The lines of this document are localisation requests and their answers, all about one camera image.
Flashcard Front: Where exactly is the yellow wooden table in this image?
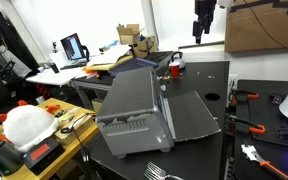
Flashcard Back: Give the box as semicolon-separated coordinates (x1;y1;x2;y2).
0;97;101;180

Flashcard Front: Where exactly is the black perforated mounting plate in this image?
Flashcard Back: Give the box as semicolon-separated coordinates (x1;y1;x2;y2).
233;79;288;180

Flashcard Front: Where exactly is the black clamp with orange hook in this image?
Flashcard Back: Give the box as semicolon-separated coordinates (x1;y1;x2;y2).
226;113;267;135

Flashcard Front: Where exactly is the white grey electric kettle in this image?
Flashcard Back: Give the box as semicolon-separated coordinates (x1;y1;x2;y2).
170;50;186;70

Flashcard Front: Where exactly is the black laptop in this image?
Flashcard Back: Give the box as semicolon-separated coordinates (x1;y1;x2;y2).
59;32;89;70

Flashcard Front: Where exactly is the silver metal fork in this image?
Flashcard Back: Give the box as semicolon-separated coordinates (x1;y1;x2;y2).
143;161;185;180

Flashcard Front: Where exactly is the thin black cable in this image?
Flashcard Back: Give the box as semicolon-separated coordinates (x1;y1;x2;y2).
242;0;288;56

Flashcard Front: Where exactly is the tan flat box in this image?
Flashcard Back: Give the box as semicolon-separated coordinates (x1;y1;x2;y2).
53;112;96;147

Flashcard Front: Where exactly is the silver clamp with orange handle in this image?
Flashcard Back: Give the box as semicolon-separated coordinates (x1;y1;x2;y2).
240;143;288;180

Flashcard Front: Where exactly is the grey toaster oven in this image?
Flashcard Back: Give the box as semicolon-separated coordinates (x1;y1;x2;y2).
95;66;222;159

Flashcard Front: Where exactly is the white desk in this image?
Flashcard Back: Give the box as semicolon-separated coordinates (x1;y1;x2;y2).
25;65;88;87

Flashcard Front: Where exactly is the white paper sheets pile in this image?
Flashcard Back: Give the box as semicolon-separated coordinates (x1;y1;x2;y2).
87;44;132;67

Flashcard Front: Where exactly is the large flat cardboard sheet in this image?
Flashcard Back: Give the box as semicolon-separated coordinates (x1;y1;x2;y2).
224;0;288;53

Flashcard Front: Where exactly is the cardboard box with smile print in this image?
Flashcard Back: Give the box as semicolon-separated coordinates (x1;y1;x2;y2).
132;35;159;59

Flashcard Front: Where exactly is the black hanging jacket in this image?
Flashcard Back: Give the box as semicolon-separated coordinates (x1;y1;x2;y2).
0;4;40;73

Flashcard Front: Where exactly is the aluminium frame workbench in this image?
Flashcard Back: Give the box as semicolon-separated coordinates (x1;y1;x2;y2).
71;75;116;111

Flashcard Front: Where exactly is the yellow flat board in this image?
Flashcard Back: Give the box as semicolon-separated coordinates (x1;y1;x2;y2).
85;54;134;72

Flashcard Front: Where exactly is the open plain cardboard box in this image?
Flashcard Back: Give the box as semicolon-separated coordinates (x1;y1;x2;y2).
116;23;142;46

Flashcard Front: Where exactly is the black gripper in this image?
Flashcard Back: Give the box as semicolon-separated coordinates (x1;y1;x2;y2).
192;0;217;45

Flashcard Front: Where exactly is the black scale with red display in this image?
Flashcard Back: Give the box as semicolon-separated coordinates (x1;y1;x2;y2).
21;135;66;176

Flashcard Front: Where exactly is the blue plastic bin lid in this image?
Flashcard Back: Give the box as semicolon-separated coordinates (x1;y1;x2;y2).
107;57;160;78

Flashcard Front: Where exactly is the black clamp with orange tip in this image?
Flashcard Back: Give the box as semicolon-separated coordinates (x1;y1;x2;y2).
229;89;260;105

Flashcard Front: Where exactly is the red plastic cup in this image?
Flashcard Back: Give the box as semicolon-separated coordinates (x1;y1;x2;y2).
168;61;182;79

